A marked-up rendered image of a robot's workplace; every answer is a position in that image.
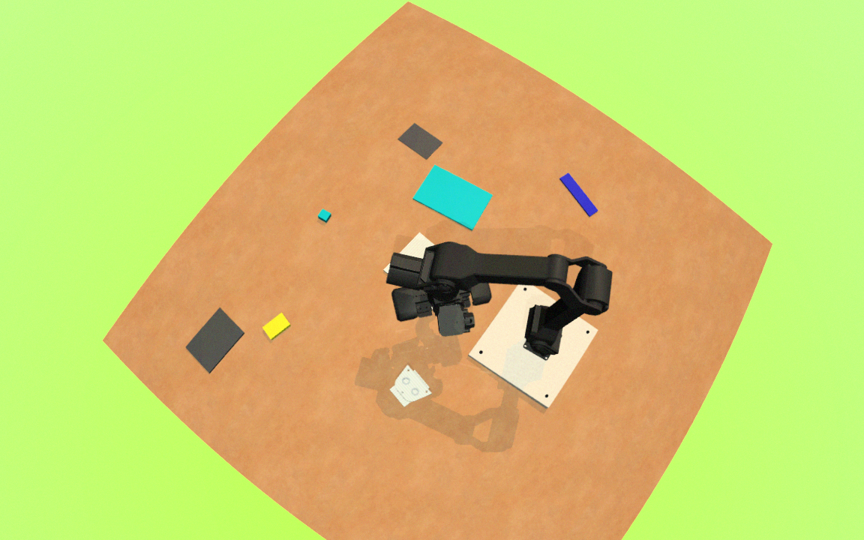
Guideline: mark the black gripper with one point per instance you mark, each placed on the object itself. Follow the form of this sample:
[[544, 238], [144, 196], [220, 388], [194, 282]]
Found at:
[[411, 304]]

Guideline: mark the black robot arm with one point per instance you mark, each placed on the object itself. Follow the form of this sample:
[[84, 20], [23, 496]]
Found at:
[[449, 267]]

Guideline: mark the cyan flat rectangular plate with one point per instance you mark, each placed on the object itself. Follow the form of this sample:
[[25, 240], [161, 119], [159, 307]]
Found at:
[[452, 196]]

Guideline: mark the blue flat bar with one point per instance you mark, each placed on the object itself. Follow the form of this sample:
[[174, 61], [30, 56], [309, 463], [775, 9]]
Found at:
[[578, 194]]

